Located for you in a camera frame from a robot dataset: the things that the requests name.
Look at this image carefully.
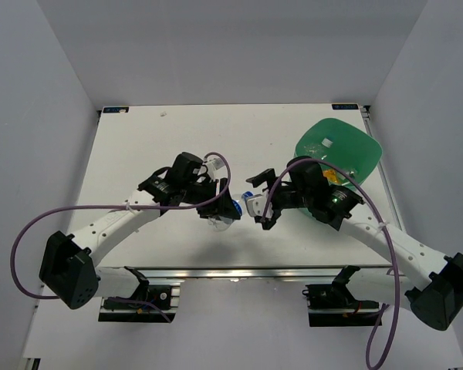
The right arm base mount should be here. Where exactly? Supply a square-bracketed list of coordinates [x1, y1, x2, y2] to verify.
[302, 265, 382, 328]

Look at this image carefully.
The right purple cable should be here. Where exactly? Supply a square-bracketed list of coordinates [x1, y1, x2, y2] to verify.
[262, 156, 404, 369]

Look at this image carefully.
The left blue table sticker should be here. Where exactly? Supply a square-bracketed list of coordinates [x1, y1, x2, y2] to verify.
[102, 106, 129, 114]

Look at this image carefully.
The orange juice bottle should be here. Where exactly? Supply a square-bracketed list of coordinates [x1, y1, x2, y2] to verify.
[323, 169, 343, 185]

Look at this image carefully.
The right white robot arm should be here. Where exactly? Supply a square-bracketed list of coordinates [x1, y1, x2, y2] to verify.
[245, 156, 463, 331]

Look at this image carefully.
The blue cap water bottle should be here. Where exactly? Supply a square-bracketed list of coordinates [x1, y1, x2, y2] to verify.
[208, 191, 252, 232]

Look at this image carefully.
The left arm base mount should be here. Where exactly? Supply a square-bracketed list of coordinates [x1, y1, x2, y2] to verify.
[96, 267, 176, 324]

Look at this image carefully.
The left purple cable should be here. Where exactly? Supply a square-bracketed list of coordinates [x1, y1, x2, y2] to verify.
[9, 152, 232, 323]

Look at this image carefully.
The purple cable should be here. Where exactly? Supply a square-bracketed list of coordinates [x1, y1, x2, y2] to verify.
[262, 156, 404, 369]
[9, 152, 232, 323]

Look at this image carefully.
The large clear plastic bottle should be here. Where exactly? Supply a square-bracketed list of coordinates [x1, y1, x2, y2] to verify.
[301, 143, 328, 160]

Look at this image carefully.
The blue table sticker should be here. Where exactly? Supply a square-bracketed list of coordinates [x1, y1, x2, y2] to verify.
[331, 103, 359, 110]
[102, 106, 129, 114]

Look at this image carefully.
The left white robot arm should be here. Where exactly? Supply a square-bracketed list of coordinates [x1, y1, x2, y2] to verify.
[39, 152, 241, 310]

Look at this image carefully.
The green plastic bin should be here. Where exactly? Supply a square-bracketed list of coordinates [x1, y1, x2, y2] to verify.
[294, 118, 383, 184]

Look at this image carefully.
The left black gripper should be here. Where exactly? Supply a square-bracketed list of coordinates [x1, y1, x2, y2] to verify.
[181, 177, 240, 221]

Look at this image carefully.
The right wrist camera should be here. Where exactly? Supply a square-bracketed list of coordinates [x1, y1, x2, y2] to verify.
[245, 194, 273, 219]

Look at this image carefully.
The clear bottle white label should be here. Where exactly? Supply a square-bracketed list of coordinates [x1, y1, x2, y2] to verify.
[322, 138, 333, 148]

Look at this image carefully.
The right blue table sticker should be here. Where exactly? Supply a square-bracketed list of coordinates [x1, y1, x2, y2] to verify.
[331, 103, 359, 110]

